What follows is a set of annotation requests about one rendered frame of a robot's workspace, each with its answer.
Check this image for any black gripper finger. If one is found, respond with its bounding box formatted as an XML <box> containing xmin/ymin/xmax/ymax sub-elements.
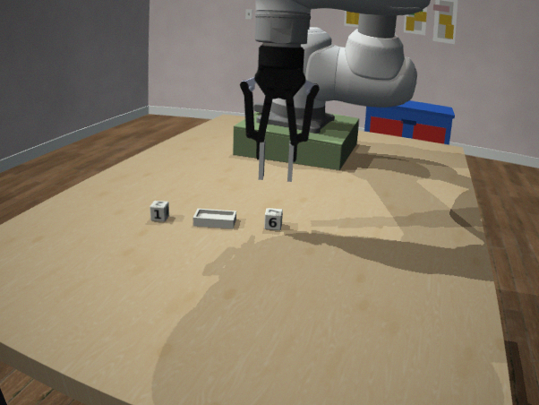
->
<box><xmin>240</xmin><ymin>77</ymin><xmax>276</xmax><ymax>180</ymax></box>
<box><xmin>284</xmin><ymin>80</ymin><xmax>320</xmax><ymax>182</ymax></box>

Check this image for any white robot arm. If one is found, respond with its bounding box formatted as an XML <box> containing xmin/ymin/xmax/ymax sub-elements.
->
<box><xmin>255</xmin><ymin>0</ymin><xmax>431</xmax><ymax>134</ymax></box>

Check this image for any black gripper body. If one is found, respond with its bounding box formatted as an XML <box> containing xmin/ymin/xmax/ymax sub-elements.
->
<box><xmin>254</xmin><ymin>45</ymin><xmax>306</xmax><ymax>99</ymax></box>

